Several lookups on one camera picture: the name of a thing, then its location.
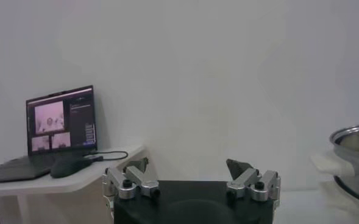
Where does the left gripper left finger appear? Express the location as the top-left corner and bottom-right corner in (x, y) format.
(102, 156), (161, 202)

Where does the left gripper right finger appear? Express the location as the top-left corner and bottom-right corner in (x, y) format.
(226, 158), (282, 203)

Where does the white side table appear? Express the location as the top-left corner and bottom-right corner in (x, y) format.
(0, 144), (146, 224)

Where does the black computer mouse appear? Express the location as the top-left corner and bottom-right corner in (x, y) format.
(50, 156), (94, 179)

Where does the white electric cooking pot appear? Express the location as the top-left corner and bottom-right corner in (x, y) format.
(310, 150), (359, 224)

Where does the open dark laptop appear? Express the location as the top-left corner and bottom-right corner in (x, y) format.
(0, 85), (98, 184)

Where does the black hub cable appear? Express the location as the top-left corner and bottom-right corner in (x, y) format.
(83, 150), (129, 162)

